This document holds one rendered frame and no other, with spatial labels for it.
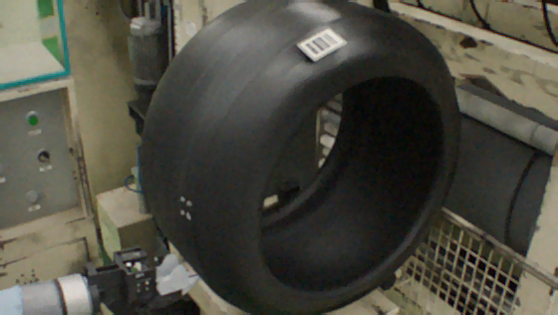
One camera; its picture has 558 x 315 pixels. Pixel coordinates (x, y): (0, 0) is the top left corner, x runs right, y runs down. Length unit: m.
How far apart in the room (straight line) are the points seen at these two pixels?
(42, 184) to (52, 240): 0.15
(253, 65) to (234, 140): 0.11
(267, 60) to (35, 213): 0.87
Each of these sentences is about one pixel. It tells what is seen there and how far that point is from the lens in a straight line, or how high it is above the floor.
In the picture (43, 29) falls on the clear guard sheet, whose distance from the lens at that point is 1.35.
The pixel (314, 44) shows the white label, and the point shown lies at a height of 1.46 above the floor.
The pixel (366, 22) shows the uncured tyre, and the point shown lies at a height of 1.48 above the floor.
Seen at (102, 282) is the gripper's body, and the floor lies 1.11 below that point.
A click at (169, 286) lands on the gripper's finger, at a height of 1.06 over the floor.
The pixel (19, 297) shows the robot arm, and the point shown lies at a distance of 0.94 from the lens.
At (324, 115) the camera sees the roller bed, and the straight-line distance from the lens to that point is 1.59.
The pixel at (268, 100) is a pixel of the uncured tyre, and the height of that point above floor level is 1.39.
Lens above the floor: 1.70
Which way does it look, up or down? 28 degrees down
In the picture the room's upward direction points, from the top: 1 degrees clockwise
